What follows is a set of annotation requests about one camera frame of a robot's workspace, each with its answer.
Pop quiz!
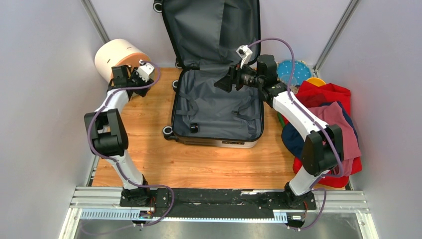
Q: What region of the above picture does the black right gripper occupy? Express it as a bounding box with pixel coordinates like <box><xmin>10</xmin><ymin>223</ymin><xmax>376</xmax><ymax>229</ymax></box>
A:
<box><xmin>214</xmin><ymin>60</ymin><xmax>264</xmax><ymax>93</ymax></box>

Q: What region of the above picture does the cream mini drawer cabinet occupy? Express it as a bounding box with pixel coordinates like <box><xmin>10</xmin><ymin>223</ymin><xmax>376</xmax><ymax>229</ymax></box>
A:
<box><xmin>94</xmin><ymin>39</ymin><xmax>151</xmax><ymax>83</ymax></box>

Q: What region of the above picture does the astronaut print suitcase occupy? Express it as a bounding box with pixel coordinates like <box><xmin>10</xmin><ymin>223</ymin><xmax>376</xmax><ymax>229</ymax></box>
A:
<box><xmin>160</xmin><ymin>0</ymin><xmax>264</xmax><ymax>148</ymax></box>

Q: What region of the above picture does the red garment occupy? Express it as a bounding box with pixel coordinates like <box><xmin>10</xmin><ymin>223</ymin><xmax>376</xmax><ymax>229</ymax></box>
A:
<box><xmin>296</xmin><ymin>83</ymin><xmax>362</xmax><ymax>188</ymax></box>

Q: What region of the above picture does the navy blue garment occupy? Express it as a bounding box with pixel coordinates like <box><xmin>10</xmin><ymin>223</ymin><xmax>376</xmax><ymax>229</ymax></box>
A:
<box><xmin>281</xmin><ymin>101</ymin><xmax>354</xmax><ymax>157</ymax></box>

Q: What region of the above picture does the pink ribbed garment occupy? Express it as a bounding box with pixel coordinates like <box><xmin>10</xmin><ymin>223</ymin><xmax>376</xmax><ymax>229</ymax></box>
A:
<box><xmin>309</xmin><ymin>102</ymin><xmax>361</xmax><ymax>176</ymax></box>

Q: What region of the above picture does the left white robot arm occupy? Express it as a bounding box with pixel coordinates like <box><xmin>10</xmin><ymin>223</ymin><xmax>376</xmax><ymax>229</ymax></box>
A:
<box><xmin>84</xmin><ymin>62</ymin><xmax>155</xmax><ymax>207</ymax></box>

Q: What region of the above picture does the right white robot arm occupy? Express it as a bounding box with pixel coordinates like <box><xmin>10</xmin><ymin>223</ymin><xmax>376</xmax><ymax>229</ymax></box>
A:
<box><xmin>214</xmin><ymin>54</ymin><xmax>343</xmax><ymax>209</ymax></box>

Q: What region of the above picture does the clear plastic cup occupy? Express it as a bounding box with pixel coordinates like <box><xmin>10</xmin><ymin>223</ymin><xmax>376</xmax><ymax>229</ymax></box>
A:
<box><xmin>279</xmin><ymin>75</ymin><xmax>297</xmax><ymax>90</ymax></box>

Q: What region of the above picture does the green plastic tray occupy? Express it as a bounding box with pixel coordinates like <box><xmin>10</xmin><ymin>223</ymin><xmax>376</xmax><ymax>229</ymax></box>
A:
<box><xmin>277</xmin><ymin>113</ymin><xmax>285</xmax><ymax>128</ymax></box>

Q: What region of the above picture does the teal dotted plate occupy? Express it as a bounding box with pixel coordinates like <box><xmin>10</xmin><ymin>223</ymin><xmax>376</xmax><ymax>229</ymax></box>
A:
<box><xmin>277</xmin><ymin>60</ymin><xmax>312</xmax><ymax>86</ymax></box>

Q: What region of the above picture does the orange bowl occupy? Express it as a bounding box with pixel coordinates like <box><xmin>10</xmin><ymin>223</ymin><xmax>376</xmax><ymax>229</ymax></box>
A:
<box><xmin>306</xmin><ymin>77</ymin><xmax>326</xmax><ymax>87</ymax></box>

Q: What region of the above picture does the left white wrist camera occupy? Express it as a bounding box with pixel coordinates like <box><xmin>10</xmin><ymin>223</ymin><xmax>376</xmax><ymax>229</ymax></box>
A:
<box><xmin>136</xmin><ymin>60</ymin><xmax>155</xmax><ymax>83</ymax></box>

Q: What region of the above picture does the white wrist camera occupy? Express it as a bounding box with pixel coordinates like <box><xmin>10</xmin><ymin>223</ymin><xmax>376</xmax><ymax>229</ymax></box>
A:
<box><xmin>136</xmin><ymin>60</ymin><xmax>155</xmax><ymax>83</ymax></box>
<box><xmin>236</xmin><ymin>45</ymin><xmax>253</xmax><ymax>69</ymax></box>

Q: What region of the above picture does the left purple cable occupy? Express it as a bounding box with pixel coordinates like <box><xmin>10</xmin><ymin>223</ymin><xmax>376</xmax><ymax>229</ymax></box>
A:
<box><xmin>86</xmin><ymin>61</ymin><xmax>175</xmax><ymax>228</ymax></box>

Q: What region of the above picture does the purple cable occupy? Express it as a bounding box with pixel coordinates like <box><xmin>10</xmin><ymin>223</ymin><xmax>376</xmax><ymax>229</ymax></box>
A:
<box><xmin>86</xmin><ymin>61</ymin><xmax>175</xmax><ymax>228</ymax></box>
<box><xmin>247</xmin><ymin>37</ymin><xmax>345</xmax><ymax>231</ymax></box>

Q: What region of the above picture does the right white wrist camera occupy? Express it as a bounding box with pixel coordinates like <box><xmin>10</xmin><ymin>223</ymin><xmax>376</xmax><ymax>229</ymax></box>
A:
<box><xmin>236</xmin><ymin>45</ymin><xmax>253</xmax><ymax>69</ymax></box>

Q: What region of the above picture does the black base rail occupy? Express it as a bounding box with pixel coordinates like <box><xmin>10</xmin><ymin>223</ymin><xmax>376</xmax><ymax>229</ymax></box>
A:
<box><xmin>119</xmin><ymin>188</ymin><xmax>317</xmax><ymax>219</ymax></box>

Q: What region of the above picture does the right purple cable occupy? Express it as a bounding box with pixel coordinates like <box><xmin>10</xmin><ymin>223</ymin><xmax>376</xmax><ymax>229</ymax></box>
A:
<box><xmin>247</xmin><ymin>37</ymin><xmax>345</xmax><ymax>231</ymax></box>

